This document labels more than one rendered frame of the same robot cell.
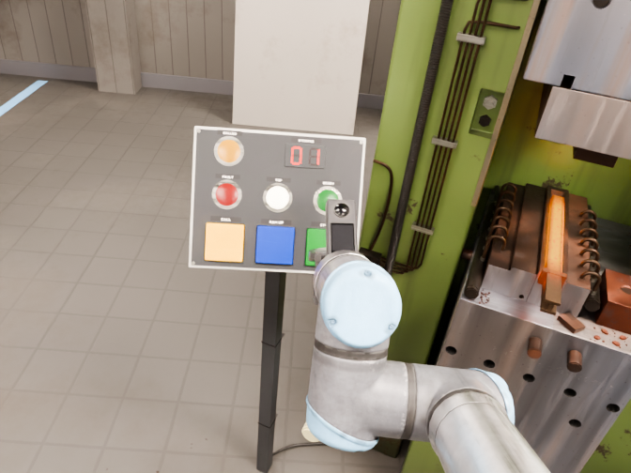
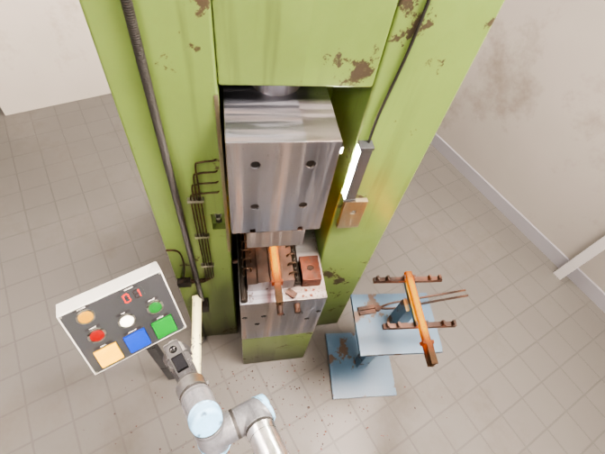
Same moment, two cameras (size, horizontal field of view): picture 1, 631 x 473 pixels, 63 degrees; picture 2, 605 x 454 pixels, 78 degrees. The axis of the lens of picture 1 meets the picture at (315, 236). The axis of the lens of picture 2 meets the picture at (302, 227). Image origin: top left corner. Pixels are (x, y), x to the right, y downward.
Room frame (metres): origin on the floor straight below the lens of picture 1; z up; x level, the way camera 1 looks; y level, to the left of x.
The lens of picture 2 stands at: (0.24, -0.11, 2.41)
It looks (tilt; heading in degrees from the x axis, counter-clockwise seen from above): 54 degrees down; 323
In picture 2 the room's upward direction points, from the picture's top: 11 degrees clockwise
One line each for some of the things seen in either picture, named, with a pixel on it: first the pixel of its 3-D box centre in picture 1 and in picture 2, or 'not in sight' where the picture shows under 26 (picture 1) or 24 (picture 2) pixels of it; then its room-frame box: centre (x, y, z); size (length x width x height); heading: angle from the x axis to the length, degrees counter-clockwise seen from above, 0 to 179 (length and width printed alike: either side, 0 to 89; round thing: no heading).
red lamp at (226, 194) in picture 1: (226, 194); (96, 335); (0.87, 0.18, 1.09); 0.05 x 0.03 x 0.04; 71
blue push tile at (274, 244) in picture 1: (274, 245); (137, 340); (0.84, 0.08, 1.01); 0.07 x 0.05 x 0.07; 96
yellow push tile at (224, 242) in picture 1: (224, 242); (108, 354); (0.83, 0.18, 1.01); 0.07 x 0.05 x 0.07; 96
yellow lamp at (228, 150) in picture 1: (228, 151); (85, 316); (0.92, 0.19, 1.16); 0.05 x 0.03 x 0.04; 71
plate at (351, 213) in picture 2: not in sight; (351, 213); (0.87, -0.81, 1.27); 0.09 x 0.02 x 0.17; 71
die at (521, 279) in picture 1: (539, 236); (266, 243); (1.05, -0.54, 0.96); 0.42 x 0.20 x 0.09; 161
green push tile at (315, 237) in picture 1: (324, 247); (164, 326); (0.85, -0.02, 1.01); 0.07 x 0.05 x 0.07; 96
